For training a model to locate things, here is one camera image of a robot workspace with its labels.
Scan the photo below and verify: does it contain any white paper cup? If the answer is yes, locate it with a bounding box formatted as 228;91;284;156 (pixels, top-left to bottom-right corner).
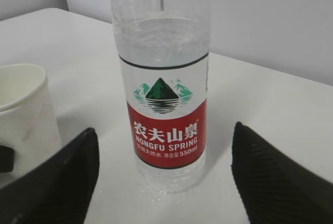
1;64;62;187

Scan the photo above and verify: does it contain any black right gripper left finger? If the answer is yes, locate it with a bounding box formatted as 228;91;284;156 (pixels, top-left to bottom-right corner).
1;127;99;223

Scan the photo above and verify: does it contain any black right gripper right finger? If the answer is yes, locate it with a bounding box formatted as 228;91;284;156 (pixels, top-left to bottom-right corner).
231;122;332;223

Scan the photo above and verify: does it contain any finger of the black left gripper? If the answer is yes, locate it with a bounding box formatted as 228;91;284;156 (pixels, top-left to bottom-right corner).
0;145;15;173

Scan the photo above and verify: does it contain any Nongfu Spring water bottle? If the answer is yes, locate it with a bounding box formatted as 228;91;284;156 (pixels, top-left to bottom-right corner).
111;0;211;193

